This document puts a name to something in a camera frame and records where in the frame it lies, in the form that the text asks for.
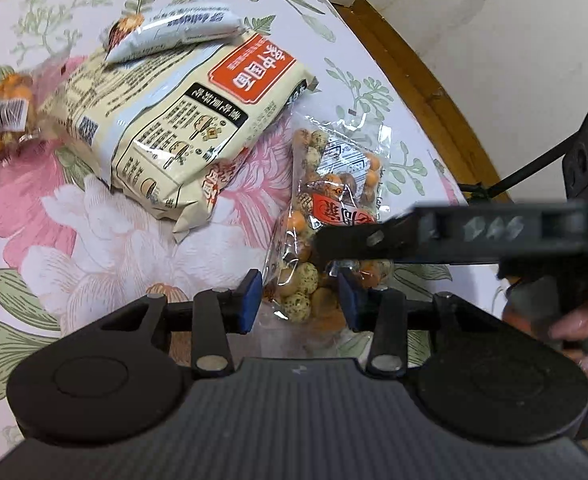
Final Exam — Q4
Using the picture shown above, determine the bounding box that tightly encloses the small coated peanut bag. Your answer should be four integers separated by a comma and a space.
263, 115, 391, 324

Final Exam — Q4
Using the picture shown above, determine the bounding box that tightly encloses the person right hand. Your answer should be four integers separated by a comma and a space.
501, 286, 588, 396

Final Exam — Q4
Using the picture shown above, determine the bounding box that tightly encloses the white snack bar top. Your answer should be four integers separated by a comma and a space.
104, 1, 245, 65

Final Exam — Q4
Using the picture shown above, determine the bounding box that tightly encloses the beige noodle packet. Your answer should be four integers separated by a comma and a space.
43, 32, 317, 240

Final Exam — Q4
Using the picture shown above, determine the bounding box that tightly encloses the black cable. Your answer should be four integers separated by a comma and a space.
458, 131, 575, 201

